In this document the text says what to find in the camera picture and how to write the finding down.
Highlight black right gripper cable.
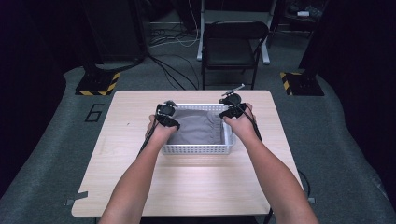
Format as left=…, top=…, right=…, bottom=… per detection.
left=236, top=104, right=275, bottom=224

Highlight white floor cable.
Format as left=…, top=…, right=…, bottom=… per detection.
left=148, top=0, right=200, bottom=49

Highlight black folding chair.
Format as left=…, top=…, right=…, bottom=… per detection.
left=201, top=20, right=271, bottom=91
left=196, top=0, right=278, bottom=65

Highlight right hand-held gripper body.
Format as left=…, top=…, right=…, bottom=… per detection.
left=219, top=83, right=248, bottom=119

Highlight person's left hand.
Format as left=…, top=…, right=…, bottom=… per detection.
left=145, top=114, right=178, bottom=147

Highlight person's right hand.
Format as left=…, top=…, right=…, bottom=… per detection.
left=222, top=103, right=262, bottom=146

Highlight black floor cables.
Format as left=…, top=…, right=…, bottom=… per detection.
left=148, top=54, right=200, bottom=91

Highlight white plastic basket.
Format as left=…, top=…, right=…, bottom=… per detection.
left=160, top=103, right=236, bottom=156

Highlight black cable at table edge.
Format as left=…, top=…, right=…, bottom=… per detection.
left=297, top=169, right=312, bottom=199

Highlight grey pants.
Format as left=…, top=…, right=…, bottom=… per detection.
left=167, top=108, right=226, bottom=146

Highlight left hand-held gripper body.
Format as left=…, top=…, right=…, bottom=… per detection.
left=155, top=100, right=179, bottom=125

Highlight grey floor mat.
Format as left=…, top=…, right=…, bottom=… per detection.
left=0, top=66, right=396, bottom=224

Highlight dark cabinet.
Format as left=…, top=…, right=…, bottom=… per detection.
left=80, top=0, right=148, bottom=64

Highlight striped black stand base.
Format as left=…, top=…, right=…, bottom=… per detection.
left=279, top=71, right=325, bottom=97
left=75, top=70, right=121, bottom=97

